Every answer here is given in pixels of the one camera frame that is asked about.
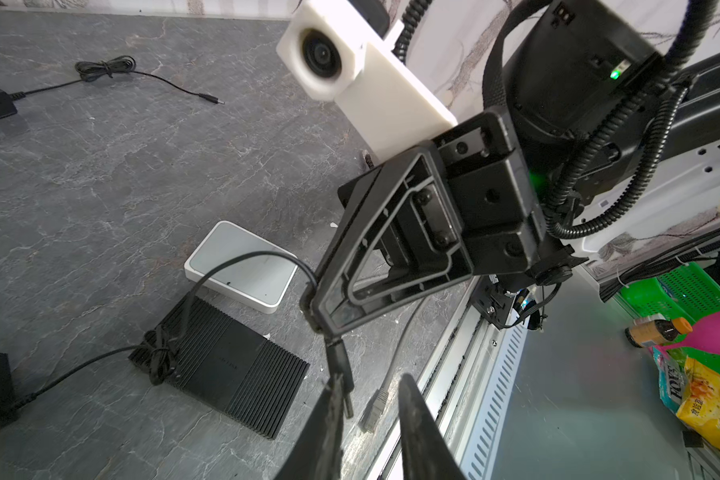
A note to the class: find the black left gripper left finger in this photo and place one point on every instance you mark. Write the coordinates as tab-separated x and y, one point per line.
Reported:
317	453

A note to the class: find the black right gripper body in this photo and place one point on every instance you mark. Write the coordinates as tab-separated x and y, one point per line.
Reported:
504	227

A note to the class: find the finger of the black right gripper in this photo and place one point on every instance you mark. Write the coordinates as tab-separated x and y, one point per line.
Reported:
399	240

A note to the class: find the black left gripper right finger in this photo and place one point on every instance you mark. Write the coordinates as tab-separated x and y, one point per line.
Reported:
425	454

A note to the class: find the black network switch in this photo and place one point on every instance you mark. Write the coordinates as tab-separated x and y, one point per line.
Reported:
235	370

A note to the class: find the black power adapter with cable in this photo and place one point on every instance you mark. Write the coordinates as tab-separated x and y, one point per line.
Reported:
162	351

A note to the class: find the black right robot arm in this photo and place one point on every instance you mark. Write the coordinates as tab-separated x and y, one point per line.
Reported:
578	110

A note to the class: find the brown drink bottle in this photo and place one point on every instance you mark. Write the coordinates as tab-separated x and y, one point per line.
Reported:
656	330

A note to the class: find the green plastic basket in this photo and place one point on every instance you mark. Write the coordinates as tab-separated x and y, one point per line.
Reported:
687	292

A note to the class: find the yellow snack bag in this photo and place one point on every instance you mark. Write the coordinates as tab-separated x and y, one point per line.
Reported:
700	407

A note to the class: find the white slotted cable duct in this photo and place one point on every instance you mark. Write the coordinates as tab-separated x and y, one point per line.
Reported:
483	439

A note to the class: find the white network switch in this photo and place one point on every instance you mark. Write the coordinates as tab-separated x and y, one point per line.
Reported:
259	283

